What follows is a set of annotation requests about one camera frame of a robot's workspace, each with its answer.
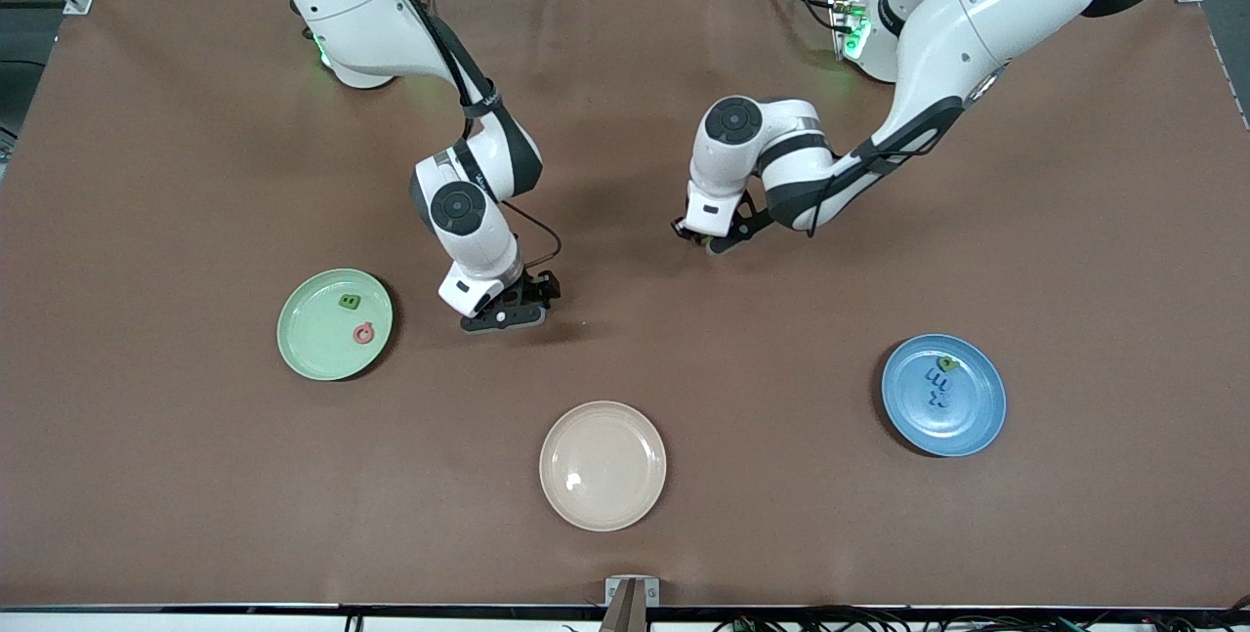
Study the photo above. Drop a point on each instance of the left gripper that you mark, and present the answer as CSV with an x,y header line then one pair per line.
x,y
683,231

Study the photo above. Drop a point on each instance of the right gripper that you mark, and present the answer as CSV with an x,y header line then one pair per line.
x,y
533,288

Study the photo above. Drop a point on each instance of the pink foam letter Q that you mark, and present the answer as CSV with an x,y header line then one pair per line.
x,y
355,333

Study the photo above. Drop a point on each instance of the blue foam letter m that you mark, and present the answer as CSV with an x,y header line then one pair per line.
x,y
939,381

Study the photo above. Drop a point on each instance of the blue foam letter x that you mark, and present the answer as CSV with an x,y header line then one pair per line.
x,y
939,401

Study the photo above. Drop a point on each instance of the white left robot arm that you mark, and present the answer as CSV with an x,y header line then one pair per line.
x,y
996,7

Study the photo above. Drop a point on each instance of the brown table mat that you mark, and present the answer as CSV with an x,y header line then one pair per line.
x,y
625,368

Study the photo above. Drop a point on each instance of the beige plate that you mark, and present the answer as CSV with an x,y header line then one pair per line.
x,y
603,466

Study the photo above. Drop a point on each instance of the green plate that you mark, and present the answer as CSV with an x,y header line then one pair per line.
x,y
322,339

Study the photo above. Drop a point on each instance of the blue plate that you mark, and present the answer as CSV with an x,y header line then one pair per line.
x,y
977,417

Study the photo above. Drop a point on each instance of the metal base connector bracket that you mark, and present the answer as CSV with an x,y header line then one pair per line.
x,y
848,26

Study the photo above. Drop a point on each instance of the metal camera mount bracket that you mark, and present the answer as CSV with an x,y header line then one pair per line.
x,y
615,593

